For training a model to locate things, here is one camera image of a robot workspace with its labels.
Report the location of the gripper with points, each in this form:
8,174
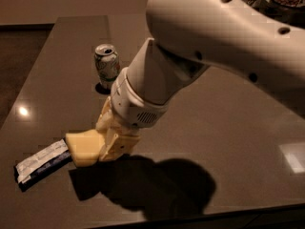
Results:
132,104

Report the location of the yellow sponge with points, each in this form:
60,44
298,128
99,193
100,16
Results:
85,147

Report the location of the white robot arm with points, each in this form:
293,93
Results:
188,37

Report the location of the blueberry rxbar wrapper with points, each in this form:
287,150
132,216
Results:
38,166

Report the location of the green soda can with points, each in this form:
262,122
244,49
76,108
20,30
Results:
107,64

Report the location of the glass jar black lid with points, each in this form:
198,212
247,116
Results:
290,16

